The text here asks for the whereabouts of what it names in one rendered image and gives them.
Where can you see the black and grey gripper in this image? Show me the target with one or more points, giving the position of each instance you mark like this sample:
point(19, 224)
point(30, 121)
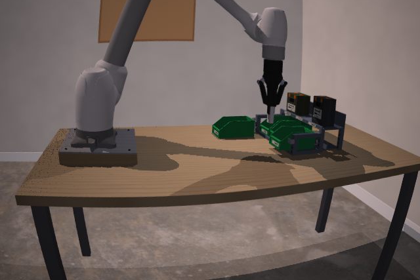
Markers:
point(272, 77)

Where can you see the grey metal shelf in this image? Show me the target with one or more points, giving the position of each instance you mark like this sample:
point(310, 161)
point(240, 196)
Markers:
point(320, 143)

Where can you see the green bin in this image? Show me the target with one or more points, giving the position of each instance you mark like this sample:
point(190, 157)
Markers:
point(290, 124)
point(279, 138)
point(266, 127)
point(234, 127)

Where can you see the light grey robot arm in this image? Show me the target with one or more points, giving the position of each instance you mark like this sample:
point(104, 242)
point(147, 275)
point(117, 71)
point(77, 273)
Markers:
point(97, 87)

